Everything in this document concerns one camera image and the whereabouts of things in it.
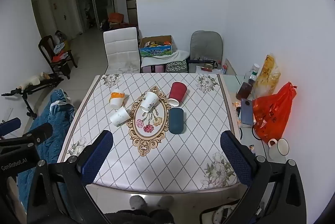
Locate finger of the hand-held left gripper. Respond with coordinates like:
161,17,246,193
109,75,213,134
0,117,22,137
0,123,53,147

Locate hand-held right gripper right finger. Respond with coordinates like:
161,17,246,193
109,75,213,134
220,130,307,224

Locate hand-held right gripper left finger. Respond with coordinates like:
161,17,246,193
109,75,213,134
26,130,114,224

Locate small white paper cup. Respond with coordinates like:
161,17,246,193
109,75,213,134
110,106,131,127

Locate orange and white cup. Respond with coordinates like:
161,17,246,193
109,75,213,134
109,88,129,110

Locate dark blue cup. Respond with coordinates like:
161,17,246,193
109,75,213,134
168,107,185,134

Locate white cup with leaf print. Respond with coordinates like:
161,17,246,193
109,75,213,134
139,91,160,113

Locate red cup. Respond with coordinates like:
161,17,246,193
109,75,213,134
168,81,188,107

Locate blue blanket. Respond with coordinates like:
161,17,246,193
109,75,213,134
10,88,77,216

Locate white enamel mug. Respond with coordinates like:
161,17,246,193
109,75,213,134
267,138,290,161

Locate black exercise bench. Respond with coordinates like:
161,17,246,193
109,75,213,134
1,74,65,120

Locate blue-grey phone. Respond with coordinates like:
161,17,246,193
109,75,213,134
240,98,254,127

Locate floral diamond-pattern tablecloth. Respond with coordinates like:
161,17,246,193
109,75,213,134
57,73,240,193

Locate orange plastic bag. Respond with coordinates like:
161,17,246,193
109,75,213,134
252,82,298,145

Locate grey slipper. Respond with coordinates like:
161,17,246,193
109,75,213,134
129,194,148,210
156,195,175,211

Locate brown glass jar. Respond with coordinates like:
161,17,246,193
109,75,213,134
236,82,253,101

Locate person's dark trousers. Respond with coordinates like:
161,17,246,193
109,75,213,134
104,209,176,224

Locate glass side table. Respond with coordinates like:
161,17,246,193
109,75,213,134
218,74,288,169

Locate clothes pile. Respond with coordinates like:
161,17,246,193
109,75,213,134
52,31,73,63

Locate dark wooden chair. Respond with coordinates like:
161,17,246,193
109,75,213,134
38,35,78,80

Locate plastic bottle with white cap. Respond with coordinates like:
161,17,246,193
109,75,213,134
247,63,260,86

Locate yellow snack bag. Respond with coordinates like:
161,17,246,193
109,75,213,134
255,54,281,99

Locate pink storage box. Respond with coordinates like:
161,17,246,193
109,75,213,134
141,64,166,73

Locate patterned black and white bag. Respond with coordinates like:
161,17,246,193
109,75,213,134
165,59,189,73

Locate white padded chair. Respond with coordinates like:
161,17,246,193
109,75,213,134
103,27,141,74

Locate grey office chair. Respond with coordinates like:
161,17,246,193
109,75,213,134
188,31,224,73

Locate white folded blanket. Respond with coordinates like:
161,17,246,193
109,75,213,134
141,50,190,67

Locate beige room door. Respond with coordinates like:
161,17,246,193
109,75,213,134
48,0,71,40

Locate cardboard box with blue print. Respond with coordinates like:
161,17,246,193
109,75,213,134
139,35,175,58

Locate sliding glass door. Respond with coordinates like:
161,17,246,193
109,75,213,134
73,0,116,34

